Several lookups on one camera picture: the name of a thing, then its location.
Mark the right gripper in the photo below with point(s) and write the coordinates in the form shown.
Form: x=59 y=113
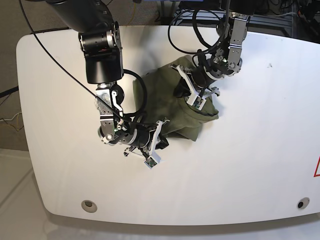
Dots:
x=146 y=140

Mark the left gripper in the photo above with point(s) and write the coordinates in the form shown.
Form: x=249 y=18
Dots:
x=200 y=78

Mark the olive green T-shirt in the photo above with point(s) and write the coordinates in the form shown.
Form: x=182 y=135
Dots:
x=185 y=121

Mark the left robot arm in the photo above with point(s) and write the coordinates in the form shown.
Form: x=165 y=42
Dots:
x=223 y=58

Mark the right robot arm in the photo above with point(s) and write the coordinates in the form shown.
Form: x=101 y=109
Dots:
x=99 y=39

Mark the red triangle warning sticker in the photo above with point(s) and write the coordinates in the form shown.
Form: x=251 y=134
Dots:
x=317 y=169

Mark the black bar under table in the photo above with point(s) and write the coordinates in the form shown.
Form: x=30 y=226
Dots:
x=9 y=91

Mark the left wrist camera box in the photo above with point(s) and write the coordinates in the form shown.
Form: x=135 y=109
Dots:
x=196 y=101

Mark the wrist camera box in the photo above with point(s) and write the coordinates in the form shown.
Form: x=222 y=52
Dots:
x=196 y=101
x=152 y=161

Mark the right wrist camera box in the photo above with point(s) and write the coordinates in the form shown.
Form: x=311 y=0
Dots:
x=152 y=161

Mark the left table cable grommet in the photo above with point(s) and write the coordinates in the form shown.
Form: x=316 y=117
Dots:
x=89 y=206

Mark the table cable grommet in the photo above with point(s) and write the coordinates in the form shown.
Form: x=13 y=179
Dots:
x=89 y=206
x=303 y=203

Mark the grey aluminium frame rail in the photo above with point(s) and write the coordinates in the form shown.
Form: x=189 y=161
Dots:
x=256 y=21

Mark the right table cable grommet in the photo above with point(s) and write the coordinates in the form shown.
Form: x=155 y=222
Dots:
x=303 y=203

